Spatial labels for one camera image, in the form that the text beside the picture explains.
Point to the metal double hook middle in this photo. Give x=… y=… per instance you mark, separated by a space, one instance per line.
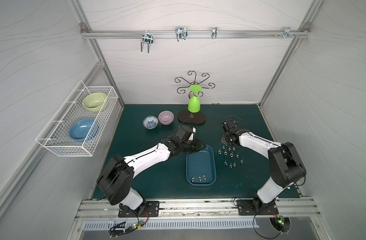
x=181 y=33

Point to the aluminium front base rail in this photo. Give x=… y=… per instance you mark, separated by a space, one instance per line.
x=195 y=209

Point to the small metal hook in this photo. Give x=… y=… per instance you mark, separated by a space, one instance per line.
x=214 y=32

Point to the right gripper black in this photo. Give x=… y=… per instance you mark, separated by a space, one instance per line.
x=226 y=139

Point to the aluminium top rail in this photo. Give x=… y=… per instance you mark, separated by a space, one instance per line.
x=206 y=34

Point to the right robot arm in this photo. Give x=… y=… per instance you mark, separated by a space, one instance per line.
x=285 y=164

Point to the white ventilation grille strip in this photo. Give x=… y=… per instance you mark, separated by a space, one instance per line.
x=175 y=224

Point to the pink bowl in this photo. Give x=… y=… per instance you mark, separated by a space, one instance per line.
x=166 y=117

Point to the black cooling fan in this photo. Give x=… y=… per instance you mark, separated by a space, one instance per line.
x=281 y=224

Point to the white wire wall basket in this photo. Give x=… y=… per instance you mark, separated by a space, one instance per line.
x=55 y=136

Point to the metal double hook left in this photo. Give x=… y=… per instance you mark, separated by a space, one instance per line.
x=147 y=41

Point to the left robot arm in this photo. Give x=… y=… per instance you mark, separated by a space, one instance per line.
x=115 y=180

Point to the light green bowl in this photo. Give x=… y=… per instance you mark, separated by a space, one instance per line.
x=95 y=102

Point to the green table mat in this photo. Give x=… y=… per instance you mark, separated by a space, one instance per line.
x=167 y=180

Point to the metal hook right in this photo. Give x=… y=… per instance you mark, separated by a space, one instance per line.
x=287 y=34

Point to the metal double hook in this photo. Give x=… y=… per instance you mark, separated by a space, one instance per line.
x=147 y=41
x=181 y=33

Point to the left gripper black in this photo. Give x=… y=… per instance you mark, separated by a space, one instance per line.
x=193 y=144

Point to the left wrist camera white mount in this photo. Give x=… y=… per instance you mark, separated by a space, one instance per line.
x=192 y=136

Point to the teal plastic storage box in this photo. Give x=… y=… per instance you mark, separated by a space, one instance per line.
x=199 y=164

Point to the blue patterned small bowl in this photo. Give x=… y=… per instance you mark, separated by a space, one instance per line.
x=150 y=122

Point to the green plastic goblet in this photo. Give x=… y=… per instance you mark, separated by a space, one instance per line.
x=194 y=102

